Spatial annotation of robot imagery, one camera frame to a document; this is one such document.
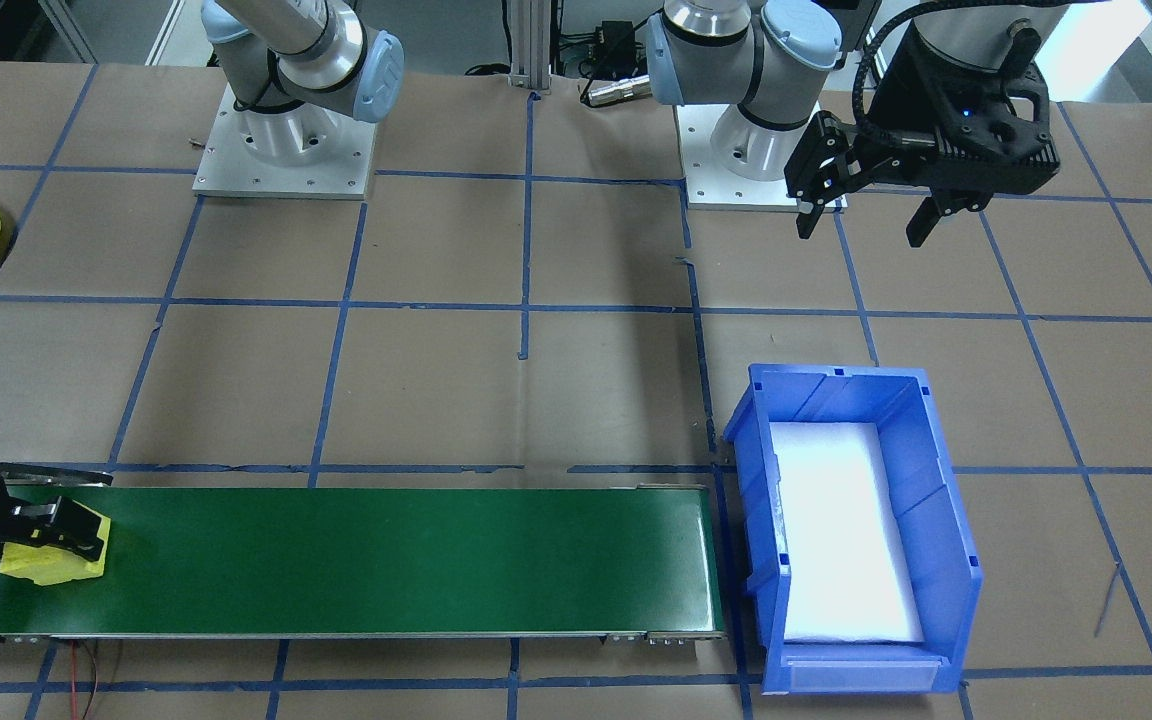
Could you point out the black power adapter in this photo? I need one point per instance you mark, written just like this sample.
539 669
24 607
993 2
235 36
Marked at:
616 42

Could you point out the white foam pad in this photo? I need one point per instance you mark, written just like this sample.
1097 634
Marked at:
836 530

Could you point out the blue plastic bin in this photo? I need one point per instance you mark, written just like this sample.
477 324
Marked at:
936 500

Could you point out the green conveyor belt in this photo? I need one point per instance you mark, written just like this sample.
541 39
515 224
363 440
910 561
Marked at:
336 560

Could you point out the upright aluminium profile post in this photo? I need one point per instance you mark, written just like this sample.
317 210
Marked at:
531 40

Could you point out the yellow foam block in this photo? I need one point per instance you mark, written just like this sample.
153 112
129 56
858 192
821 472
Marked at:
56 572

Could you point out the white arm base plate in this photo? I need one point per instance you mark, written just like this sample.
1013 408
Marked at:
236 180
701 180

